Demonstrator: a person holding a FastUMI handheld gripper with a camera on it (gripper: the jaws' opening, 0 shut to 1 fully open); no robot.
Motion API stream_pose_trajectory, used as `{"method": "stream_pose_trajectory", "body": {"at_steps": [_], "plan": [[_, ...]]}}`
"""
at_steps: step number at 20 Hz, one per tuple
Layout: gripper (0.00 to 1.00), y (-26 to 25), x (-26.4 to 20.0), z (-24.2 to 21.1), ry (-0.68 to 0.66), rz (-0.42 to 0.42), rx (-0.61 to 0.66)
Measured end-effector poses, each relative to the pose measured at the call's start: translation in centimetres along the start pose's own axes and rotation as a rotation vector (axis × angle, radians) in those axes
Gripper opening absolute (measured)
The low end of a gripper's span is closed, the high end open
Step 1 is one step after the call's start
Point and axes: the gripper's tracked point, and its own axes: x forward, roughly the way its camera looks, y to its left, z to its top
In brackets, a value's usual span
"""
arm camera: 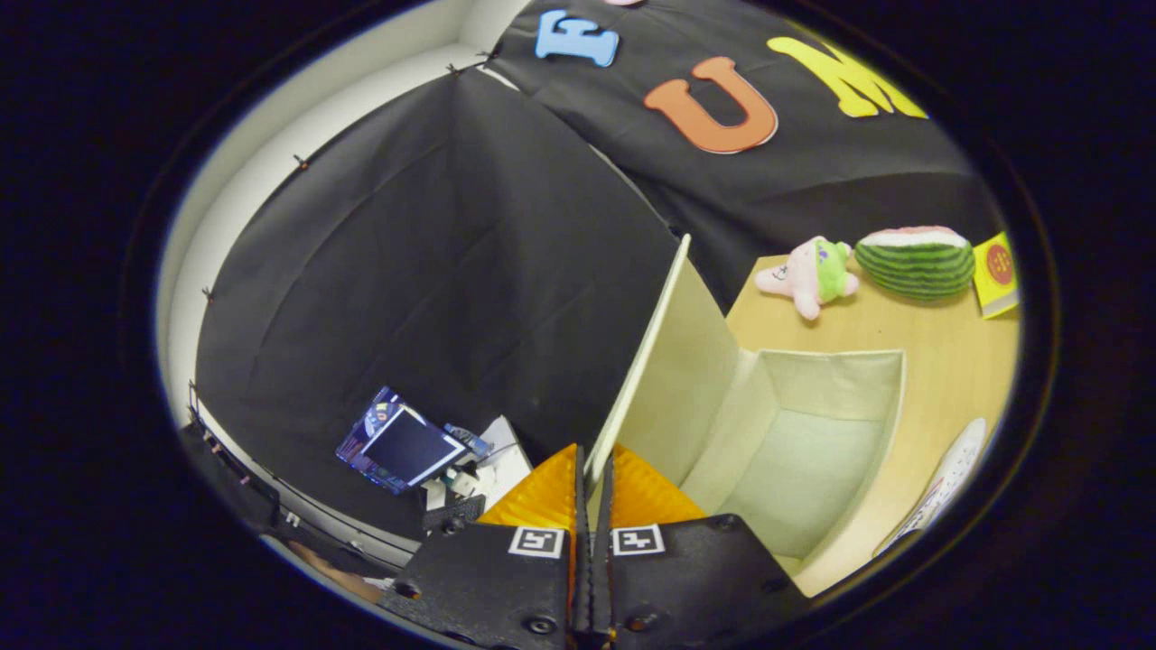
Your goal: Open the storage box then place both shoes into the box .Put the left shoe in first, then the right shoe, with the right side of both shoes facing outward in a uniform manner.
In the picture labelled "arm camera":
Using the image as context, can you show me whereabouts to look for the white cardboard piece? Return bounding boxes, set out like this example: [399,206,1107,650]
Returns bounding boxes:
[424,415,534,511]

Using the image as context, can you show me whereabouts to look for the white canvas shoe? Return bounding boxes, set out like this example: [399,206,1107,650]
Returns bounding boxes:
[874,417,988,556]

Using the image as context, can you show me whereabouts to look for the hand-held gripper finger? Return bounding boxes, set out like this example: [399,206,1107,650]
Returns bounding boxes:
[592,442,809,650]
[379,442,590,650]

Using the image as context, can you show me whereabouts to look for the blue printed box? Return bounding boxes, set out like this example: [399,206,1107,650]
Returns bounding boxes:
[336,386,493,496]

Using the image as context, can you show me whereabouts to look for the black backdrop cloth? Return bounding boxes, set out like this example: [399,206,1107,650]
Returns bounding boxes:
[194,0,1003,543]

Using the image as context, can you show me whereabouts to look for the pale green storage box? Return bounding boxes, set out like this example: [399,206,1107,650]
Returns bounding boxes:
[583,233,907,597]

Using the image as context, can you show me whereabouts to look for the small black device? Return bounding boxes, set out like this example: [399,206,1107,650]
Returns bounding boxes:
[423,495,487,535]

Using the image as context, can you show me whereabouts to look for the watermelon slice plush toy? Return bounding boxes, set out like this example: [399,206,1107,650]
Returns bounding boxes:
[853,226,976,301]

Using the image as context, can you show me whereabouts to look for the yellow book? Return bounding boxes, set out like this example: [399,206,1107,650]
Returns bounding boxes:
[971,232,1021,320]

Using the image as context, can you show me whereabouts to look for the pink and green plush toy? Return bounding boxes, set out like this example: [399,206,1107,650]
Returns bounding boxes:
[755,237,859,321]

